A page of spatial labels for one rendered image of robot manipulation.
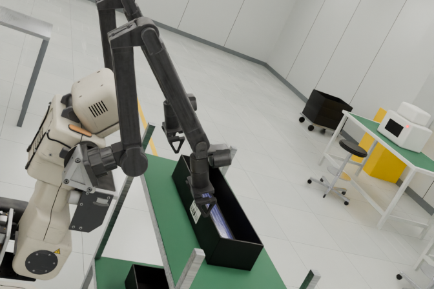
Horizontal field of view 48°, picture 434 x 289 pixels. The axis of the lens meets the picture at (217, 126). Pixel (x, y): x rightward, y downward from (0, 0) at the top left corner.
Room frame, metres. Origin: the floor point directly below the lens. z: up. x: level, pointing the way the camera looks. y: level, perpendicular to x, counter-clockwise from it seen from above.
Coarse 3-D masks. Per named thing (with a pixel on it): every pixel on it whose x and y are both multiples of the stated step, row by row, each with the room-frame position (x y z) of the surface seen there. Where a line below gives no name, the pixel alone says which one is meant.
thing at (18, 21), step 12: (0, 12) 3.65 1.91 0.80; (12, 12) 3.80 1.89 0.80; (0, 24) 3.45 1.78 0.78; (12, 24) 3.50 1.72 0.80; (24, 24) 3.63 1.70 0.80; (36, 24) 3.78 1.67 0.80; (48, 24) 3.94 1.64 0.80; (36, 36) 3.55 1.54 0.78; (48, 36) 3.61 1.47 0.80; (36, 60) 3.95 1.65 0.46; (36, 72) 3.59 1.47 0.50; (24, 108) 3.58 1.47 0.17
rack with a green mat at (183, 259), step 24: (144, 144) 2.00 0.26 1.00; (168, 168) 1.98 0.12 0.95; (120, 192) 2.00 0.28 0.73; (144, 192) 1.74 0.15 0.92; (168, 192) 1.77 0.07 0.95; (168, 216) 1.60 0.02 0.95; (168, 240) 1.45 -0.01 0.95; (192, 240) 1.52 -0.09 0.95; (96, 264) 1.96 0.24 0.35; (120, 264) 2.03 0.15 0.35; (144, 264) 2.11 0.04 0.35; (168, 264) 1.32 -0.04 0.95; (192, 264) 1.20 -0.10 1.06; (264, 264) 1.57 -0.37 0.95; (96, 288) 1.81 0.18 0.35; (120, 288) 1.87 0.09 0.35; (192, 288) 1.26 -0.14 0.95; (216, 288) 1.31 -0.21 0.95; (240, 288) 1.37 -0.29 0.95; (264, 288) 1.43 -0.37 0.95; (312, 288) 1.39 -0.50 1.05
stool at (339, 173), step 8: (344, 144) 5.25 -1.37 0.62; (352, 144) 5.38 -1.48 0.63; (352, 152) 5.18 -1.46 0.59; (360, 152) 5.20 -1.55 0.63; (344, 160) 5.34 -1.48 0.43; (328, 168) 5.33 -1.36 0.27; (336, 168) 5.47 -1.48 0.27; (336, 176) 5.20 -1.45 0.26; (344, 176) 5.32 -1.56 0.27; (328, 184) 5.38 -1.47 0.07; (328, 192) 5.15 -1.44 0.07; (336, 192) 5.27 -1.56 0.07; (344, 192) 5.47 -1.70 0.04
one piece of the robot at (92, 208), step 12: (108, 180) 1.49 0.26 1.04; (72, 192) 1.37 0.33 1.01; (84, 192) 1.36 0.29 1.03; (96, 192) 1.38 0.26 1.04; (108, 192) 1.41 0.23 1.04; (84, 204) 1.37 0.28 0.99; (96, 204) 1.39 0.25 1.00; (108, 204) 1.40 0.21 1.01; (84, 216) 1.37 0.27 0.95; (96, 216) 1.39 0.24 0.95; (72, 228) 1.37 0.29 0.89; (84, 228) 1.38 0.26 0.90
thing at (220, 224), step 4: (204, 196) 1.78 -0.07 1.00; (208, 196) 1.80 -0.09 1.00; (208, 204) 1.73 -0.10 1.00; (212, 208) 1.71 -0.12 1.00; (216, 208) 1.73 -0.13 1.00; (212, 212) 1.68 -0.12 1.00; (216, 212) 1.70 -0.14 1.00; (212, 216) 1.66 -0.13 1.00; (216, 216) 1.67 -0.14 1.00; (220, 216) 1.68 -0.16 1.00; (216, 220) 1.64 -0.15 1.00; (220, 220) 1.65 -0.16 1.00; (216, 224) 1.61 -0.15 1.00; (220, 224) 1.62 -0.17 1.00; (224, 224) 1.63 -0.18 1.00; (220, 228) 1.59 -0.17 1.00; (224, 228) 1.61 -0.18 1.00; (220, 232) 1.57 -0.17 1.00; (224, 232) 1.58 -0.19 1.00; (228, 232) 1.59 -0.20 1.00; (224, 236) 1.55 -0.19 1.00; (228, 236) 1.56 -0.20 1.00
